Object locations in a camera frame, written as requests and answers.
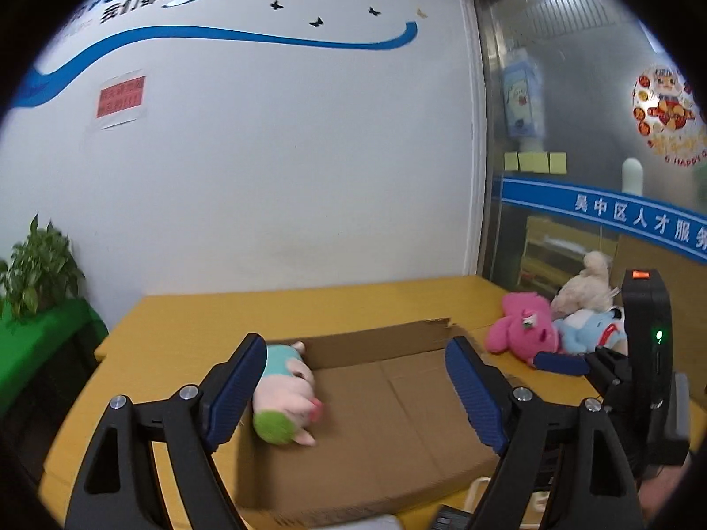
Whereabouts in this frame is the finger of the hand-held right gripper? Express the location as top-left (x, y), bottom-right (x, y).
top-left (533, 345), bottom-right (628, 396)

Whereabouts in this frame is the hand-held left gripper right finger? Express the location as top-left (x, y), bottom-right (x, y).
top-left (445, 336), bottom-right (647, 530)

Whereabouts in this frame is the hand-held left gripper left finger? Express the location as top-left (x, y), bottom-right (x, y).
top-left (69, 333), bottom-right (269, 530)

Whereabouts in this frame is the pink pig plush toy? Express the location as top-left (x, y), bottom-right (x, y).
top-left (251, 341), bottom-right (327, 448)

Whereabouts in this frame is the magenta plush toy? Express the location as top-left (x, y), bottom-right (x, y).
top-left (485, 291), bottom-right (560, 368)

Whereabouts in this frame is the brown cardboard box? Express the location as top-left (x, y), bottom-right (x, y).
top-left (235, 317), bottom-right (532, 515)

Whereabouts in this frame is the person's right forearm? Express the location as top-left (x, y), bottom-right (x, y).
top-left (639, 464), bottom-right (691, 511)

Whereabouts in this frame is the yellow desktop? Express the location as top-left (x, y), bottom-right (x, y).
top-left (38, 275), bottom-right (692, 530)

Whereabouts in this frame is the light blue plush toy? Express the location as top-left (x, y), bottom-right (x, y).
top-left (554, 308), bottom-right (628, 356)

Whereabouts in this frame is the cream plush toy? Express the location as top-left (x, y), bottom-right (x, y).
top-left (551, 250), bottom-right (615, 321)

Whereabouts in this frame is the blue window banner strip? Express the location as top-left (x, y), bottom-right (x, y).
top-left (499, 175), bottom-right (707, 264)

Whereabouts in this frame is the black device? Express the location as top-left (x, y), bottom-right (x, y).
top-left (430, 502), bottom-right (477, 530)

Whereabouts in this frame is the white bottle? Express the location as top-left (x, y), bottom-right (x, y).
top-left (622, 158), bottom-right (646, 197)

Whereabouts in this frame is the round cartoon window sticker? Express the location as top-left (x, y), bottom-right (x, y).
top-left (632, 63), bottom-right (707, 165)

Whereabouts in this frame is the green cloth covered table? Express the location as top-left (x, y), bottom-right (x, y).
top-left (0, 298), bottom-right (110, 416)

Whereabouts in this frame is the green potted plant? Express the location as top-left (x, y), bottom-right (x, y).
top-left (0, 213), bottom-right (87, 325)

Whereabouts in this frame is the blue milk carton poster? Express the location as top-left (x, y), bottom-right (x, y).
top-left (501, 49), bottom-right (546, 145)

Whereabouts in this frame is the red wall notice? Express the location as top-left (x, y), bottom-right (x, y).
top-left (87, 71), bottom-right (150, 131)

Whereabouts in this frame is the blue wave wall decal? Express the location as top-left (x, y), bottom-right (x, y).
top-left (10, 21), bottom-right (419, 112)

